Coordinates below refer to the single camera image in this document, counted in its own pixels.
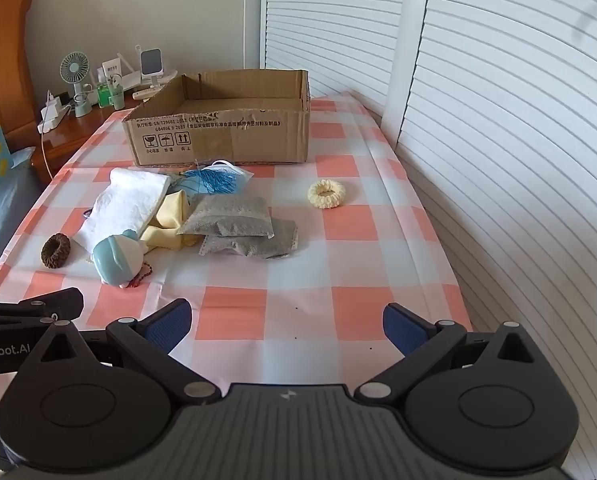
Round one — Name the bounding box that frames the white wardrobe post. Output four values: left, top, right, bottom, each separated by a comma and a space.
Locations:
379, 0, 433, 149

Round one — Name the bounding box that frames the grey fabric pouch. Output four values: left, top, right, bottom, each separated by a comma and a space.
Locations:
199, 220, 299, 260

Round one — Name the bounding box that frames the cream scrunchie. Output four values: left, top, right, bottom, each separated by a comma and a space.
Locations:
308, 179, 346, 210

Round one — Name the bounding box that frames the white louvered wardrobe door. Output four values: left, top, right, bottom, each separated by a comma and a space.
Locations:
393, 0, 597, 480
260, 0, 410, 99

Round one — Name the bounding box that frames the blue face mask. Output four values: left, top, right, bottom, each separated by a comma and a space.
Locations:
198, 159, 255, 195

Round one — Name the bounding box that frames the green bottle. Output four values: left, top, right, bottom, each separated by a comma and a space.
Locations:
95, 67, 112, 109

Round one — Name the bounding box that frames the pale yellow cloth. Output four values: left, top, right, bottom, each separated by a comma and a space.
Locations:
138, 191, 195, 252

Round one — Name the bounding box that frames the white phone stand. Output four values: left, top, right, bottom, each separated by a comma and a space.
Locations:
138, 46, 168, 86

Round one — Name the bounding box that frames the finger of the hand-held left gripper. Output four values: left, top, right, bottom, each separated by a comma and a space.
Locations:
0, 287, 85, 322

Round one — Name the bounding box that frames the wooden headboard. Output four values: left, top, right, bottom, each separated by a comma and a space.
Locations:
0, 0, 54, 182

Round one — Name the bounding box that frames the white tissue paper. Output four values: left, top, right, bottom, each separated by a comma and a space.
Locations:
72, 167, 172, 254

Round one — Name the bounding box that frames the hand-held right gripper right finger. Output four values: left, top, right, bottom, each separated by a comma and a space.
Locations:
353, 302, 554, 403

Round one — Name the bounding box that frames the grey cup mask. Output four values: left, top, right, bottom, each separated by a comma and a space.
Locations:
177, 195, 276, 239

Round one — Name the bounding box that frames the blue bedding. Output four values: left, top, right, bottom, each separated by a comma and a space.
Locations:
0, 146, 48, 267

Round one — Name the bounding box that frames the blue patterned sachet with tassel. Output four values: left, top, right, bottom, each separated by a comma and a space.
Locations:
171, 166, 244, 197

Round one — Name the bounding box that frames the brown scrunchie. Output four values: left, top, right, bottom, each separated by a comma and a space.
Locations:
40, 234, 72, 269

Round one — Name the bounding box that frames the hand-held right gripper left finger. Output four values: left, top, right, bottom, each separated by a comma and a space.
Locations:
18, 298, 224, 406

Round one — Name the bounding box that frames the wooden nightstand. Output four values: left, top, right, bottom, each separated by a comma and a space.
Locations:
41, 71, 180, 184

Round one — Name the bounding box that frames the brown cardboard box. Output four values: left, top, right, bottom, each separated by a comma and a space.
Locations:
122, 69, 312, 168

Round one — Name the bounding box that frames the white power strip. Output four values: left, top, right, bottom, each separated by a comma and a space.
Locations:
38, 91, 72, 134

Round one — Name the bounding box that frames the orange and white checked tablecloth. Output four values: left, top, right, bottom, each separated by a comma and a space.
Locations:
0, 91, 475, 397

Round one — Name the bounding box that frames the green desk fan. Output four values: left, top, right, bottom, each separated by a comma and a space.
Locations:
60, 51, 94, 118

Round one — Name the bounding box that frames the blue and white plush toy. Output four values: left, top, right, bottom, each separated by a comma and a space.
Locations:
92, 229, 154, 290

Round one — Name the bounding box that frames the white tube with green cap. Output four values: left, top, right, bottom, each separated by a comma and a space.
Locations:
102, 54, 126, 110

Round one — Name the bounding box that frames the white cable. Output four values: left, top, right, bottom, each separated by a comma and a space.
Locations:
40, 129, 53, 182

